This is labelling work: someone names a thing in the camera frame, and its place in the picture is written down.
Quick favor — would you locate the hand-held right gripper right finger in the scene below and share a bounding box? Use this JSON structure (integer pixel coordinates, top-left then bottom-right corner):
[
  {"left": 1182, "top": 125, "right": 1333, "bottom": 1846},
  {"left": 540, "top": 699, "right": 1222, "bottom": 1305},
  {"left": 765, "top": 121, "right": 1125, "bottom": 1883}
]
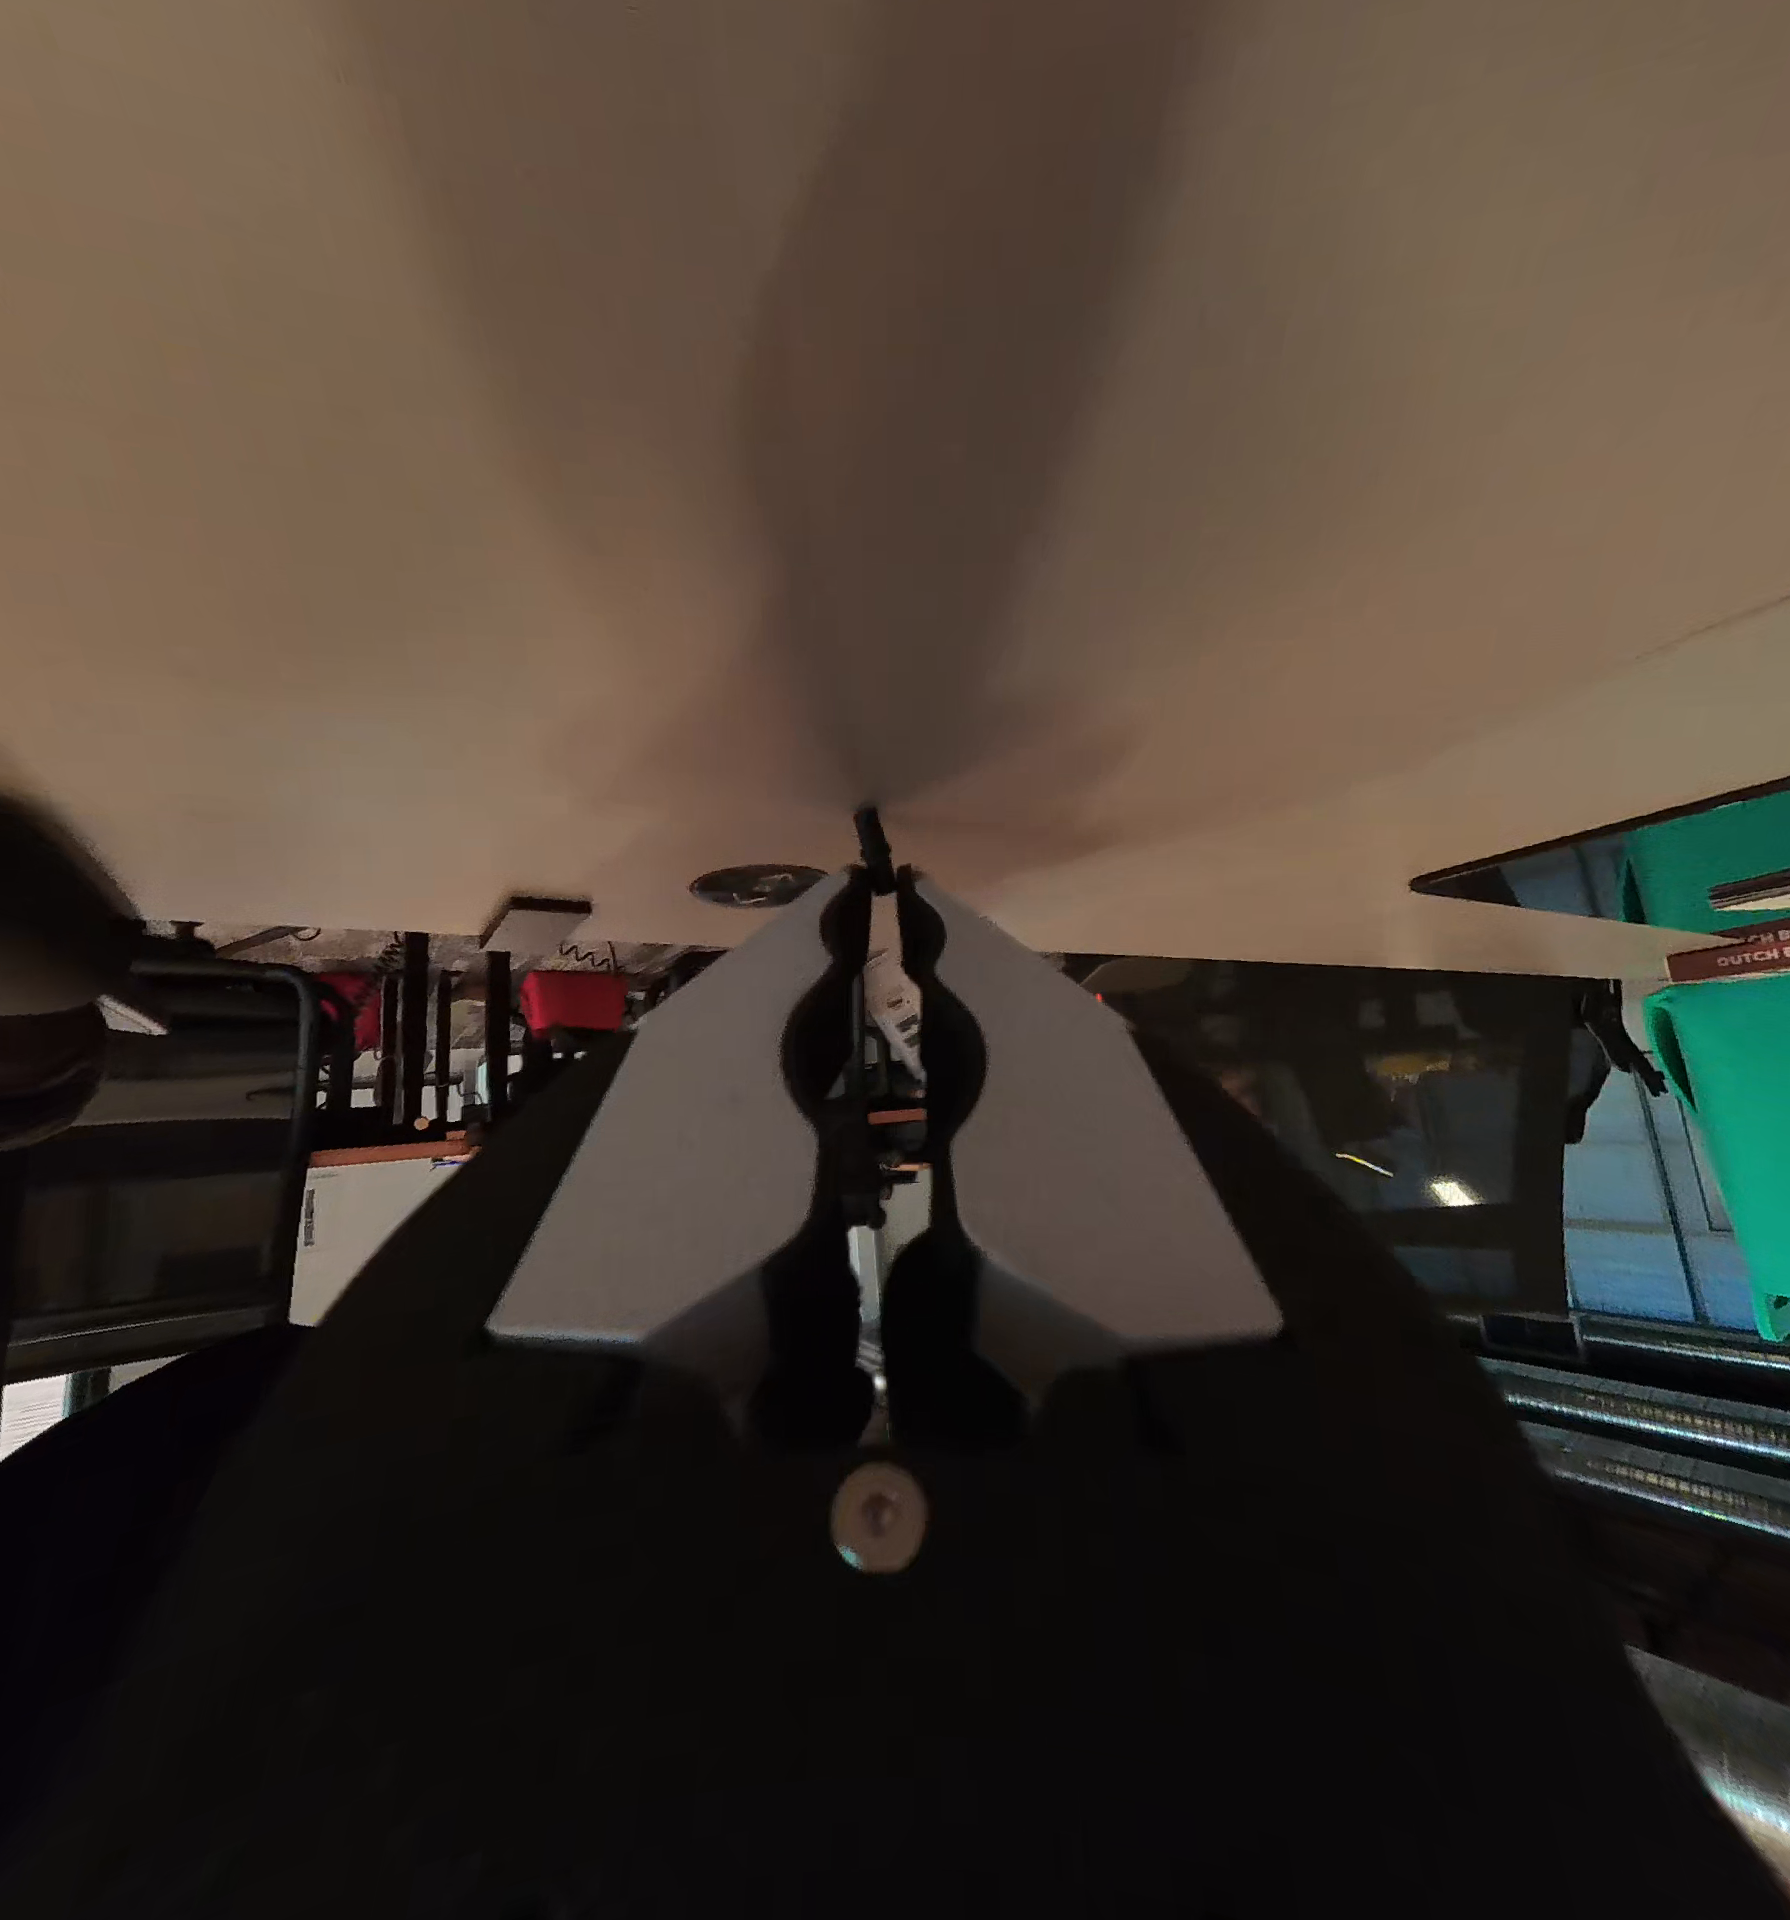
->
[{"left": 894, "top": 866, "right": 1284, "bottom": 1432}]

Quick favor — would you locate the silver ventilation duct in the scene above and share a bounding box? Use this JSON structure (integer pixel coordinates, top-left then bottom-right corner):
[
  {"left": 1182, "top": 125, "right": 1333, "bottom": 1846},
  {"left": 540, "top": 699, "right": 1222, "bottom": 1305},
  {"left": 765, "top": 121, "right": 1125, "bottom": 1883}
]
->
[{"left": 1645, "top": 1650, "right": 1790, "bottom": 1920}]

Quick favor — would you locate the flat printed box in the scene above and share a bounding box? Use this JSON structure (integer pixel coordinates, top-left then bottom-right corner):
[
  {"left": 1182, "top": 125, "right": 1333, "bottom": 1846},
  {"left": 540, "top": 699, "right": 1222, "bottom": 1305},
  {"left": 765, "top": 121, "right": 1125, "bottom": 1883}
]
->
[{"left": 1666, "top": 839, "right": 1790, "bottom": 984}]

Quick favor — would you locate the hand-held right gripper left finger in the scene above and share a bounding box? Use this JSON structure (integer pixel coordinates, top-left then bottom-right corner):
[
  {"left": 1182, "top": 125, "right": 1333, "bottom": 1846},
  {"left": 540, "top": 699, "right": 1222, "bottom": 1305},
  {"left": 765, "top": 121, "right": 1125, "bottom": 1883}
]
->
[{"left": 486, "top": 869, "right": 874, "bottom": 1440}]

